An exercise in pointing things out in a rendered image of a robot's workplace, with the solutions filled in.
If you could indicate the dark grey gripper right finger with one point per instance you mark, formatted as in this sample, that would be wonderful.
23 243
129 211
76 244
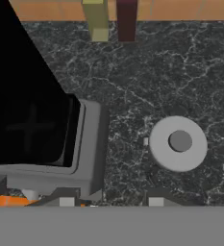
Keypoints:
160 197

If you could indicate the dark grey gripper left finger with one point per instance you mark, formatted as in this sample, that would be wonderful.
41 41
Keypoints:
65 198

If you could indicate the round grey blender lid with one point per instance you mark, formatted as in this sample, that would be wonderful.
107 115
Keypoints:
193 153

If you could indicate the orange object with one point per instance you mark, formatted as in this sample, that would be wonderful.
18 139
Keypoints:
11 201

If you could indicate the dark maroon box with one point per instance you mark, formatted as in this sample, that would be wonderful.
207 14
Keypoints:
127 19

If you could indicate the olive yellow box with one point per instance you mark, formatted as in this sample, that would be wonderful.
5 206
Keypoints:
97 19

